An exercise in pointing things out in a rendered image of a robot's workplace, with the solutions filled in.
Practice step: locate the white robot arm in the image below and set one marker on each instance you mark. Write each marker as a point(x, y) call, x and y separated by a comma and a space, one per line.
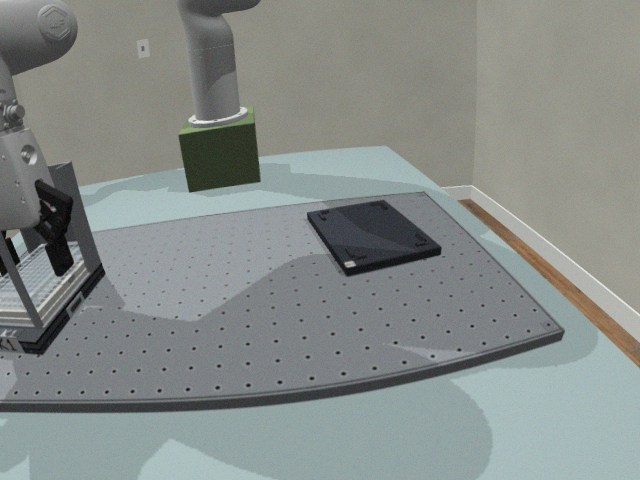
point(36, 32)

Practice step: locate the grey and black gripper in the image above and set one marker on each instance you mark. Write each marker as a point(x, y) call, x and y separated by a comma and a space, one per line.
point(21, 203)

